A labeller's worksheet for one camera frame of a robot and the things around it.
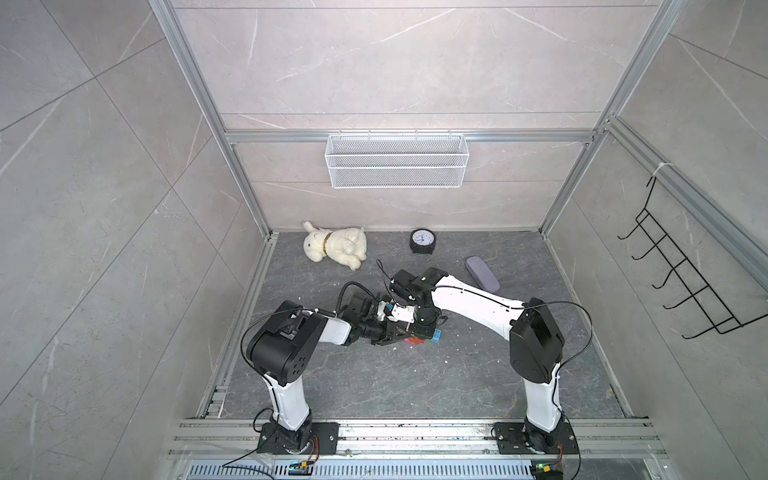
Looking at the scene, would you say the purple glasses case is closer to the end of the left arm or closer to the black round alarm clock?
the black round alarm clock

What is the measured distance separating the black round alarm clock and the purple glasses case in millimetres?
161

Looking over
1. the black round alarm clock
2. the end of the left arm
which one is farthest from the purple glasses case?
the end of the left arm

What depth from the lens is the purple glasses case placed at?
103 cm

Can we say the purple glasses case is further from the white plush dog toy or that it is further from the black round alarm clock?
the white plush dog toy

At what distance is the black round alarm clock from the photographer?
1154mm

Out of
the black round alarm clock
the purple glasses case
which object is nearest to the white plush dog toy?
the black round alarm clock
